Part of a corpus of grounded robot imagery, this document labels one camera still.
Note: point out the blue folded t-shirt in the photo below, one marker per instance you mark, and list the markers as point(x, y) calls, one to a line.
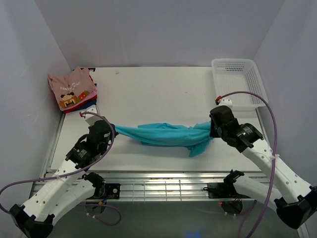
point(83, 105)

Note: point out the red folded t-shirt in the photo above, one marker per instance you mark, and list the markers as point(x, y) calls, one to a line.
point(74, 105)

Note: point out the pink folded t-shirt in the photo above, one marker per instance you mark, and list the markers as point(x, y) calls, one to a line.
point(86, 95)

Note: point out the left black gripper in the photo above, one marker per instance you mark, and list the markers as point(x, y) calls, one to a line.
point(115, 132)

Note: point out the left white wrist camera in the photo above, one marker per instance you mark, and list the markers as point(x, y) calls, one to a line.
point(90, 115)

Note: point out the white plastic basket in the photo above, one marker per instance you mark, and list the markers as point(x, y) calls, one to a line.
point(232, 75)

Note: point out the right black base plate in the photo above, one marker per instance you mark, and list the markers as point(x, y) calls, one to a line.
point(218, 190)

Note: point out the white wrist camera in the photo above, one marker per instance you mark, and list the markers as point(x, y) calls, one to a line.
point(223, 101)
point(90, 115)

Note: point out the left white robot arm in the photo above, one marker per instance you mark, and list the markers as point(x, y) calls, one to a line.
point(70, 185)

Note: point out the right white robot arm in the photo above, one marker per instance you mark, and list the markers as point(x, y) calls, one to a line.
point(293, 198)

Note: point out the aluminium rail frame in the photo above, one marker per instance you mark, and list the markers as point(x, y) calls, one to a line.
point(156, 174)

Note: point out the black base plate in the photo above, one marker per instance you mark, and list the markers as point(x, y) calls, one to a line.
point(107, 191)
point(218, 190)

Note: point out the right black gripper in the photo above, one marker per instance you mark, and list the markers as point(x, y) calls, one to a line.
point(212, 132)

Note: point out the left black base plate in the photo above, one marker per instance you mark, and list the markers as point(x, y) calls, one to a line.
point(107, 191)

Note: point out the teal t-shirt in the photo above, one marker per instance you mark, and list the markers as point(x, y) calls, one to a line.
point(195, 138)

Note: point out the beige folded t-shirt with print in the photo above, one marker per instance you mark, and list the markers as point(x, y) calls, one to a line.
point(67, 88)

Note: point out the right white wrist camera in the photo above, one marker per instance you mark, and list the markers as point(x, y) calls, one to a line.
point(223, 101)

